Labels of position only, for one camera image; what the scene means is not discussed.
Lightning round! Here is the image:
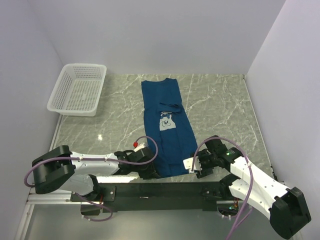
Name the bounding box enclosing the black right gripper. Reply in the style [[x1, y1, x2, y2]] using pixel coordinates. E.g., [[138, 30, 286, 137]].
[[190, 149, 218, 179]]

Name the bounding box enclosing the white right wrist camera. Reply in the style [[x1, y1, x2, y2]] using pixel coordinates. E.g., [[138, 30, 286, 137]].
[[183, 156, 202, 174]]

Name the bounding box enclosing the white perforated plastic basket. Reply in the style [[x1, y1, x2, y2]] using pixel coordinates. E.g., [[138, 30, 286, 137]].
[[47, 63, 107, 117]]

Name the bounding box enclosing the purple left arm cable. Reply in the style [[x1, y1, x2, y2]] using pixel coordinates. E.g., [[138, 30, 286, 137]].
[[23, 135, 159, 222]]

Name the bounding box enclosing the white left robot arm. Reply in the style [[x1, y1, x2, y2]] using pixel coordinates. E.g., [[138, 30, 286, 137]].
[[31, 144, 160, 201]]

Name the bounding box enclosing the blue printed t-shirt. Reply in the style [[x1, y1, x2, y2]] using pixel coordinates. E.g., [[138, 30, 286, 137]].
[[141, 78, 198, 178]]

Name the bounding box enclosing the aluminium frame rail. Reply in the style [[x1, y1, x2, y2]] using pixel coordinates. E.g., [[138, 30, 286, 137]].
[[26, 181, 291, 205]]

